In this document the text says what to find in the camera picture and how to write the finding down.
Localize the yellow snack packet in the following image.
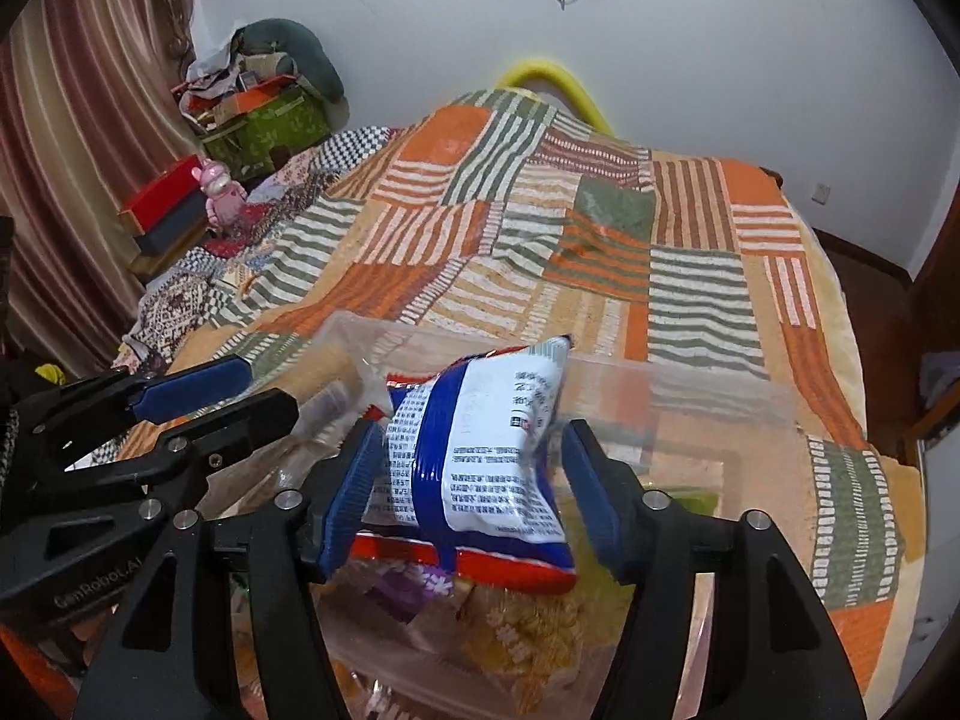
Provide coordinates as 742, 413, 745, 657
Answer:
456, 585, 610, 695

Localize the yellow padded tube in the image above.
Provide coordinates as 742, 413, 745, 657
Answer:
499, 56, 613, 133

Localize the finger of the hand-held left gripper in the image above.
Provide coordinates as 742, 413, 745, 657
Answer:
11, 356, 252, 458
15, 388, 301, 533

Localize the blue white snack bag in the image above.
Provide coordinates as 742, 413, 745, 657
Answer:
361, 335, 580, 598

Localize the red flat box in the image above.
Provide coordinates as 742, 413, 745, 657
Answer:
118, 156, 208, 235

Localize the orange open box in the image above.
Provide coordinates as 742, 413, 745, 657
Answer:
187, 75, 302, 119

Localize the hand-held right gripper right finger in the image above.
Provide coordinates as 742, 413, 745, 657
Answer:
561, 420, 863, 720

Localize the green patterned box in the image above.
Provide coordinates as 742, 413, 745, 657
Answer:
199, 86, 332, 178

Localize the clear plastic container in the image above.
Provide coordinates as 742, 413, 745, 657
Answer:
202, 311, 805, 720

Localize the checkered patterned quilt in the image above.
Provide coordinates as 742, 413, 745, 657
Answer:
120, 124, 407, 377

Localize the orange green patchwork blanket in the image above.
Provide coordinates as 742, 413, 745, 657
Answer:
112, 88, 929, 720

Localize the pink plush toy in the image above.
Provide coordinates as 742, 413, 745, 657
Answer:
193, 161, 249, 228

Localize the striped red beige curtain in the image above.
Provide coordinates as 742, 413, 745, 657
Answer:
0, 0, 200, 377

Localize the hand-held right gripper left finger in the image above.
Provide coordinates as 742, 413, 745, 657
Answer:
71, 416, 387, 720

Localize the purple snack packet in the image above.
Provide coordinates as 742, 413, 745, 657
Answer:
371, 566, 452, 621

